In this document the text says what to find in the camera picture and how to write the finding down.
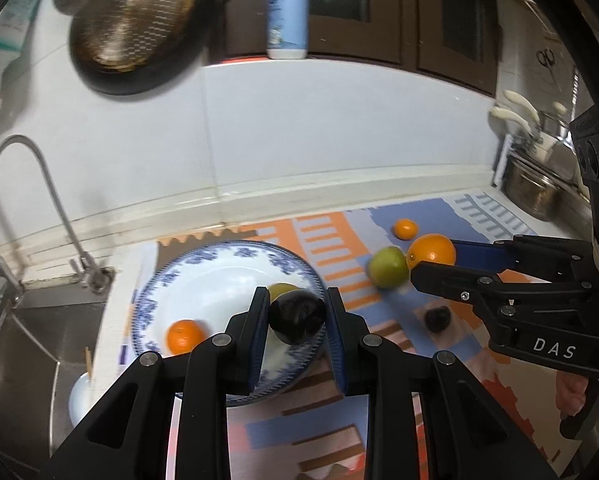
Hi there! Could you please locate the stainless steel sink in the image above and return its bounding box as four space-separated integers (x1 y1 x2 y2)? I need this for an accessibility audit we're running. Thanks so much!
0 280 116 463

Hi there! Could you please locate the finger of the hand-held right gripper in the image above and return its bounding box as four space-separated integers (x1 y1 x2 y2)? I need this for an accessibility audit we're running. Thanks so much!
411 261 593 312
452 233 593 282

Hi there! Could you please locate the cream knife handle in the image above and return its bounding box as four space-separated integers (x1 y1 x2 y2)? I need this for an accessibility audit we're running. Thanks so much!
489 104 536 135
502 89 542 123

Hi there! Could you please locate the blue and white porcelain plate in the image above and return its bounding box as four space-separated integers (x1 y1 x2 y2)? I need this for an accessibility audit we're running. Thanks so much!
130 241 328 407

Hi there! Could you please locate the person's right hand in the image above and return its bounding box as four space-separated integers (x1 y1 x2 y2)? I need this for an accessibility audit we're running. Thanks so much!
561 373 591 418

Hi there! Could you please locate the dark purple plum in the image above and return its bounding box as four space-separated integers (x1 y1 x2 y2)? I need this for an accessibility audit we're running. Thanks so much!
424 306 453 334
269 292 328 346

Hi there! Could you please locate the patterned orange and blue mat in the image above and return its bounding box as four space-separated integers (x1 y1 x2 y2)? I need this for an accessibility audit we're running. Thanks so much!
119 192 596 480

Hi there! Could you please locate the small orange tangerine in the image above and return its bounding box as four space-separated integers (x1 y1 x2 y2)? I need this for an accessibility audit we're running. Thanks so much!
392 218 419 241
166 320 208 355

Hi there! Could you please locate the white and blue pump bottle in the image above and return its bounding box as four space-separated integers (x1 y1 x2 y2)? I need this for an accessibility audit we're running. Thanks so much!
266 0 311 60

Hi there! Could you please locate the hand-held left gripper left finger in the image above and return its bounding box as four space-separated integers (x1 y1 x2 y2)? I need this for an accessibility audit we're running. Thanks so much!
44 289 271 480

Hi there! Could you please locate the black pan with golden inside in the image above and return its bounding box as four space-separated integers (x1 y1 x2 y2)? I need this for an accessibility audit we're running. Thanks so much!
68 0 221 97

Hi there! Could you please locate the steel gooseneck faucet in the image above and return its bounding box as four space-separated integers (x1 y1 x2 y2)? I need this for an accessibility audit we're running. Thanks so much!
0 134 116 297

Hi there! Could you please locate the stainless steel pot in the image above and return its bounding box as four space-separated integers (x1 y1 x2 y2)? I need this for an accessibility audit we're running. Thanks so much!
499 154 569 222

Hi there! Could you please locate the yellow lemon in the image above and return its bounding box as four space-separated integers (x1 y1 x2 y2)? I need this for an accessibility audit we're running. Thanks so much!
268 282 306 302

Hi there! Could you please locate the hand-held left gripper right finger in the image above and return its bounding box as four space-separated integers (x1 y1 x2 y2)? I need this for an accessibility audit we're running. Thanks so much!
327 287 545 480

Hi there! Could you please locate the white cup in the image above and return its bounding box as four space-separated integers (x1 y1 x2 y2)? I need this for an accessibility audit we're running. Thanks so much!
68 371 98 429

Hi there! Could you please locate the large orange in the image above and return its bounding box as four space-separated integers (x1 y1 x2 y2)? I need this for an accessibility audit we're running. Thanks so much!
406 234 457 273

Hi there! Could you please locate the green apple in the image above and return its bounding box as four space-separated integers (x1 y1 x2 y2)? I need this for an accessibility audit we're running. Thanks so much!
368 246 411 289

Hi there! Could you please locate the dark brown window frame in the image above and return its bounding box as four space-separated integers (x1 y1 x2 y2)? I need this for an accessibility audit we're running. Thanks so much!
218 0 501 97

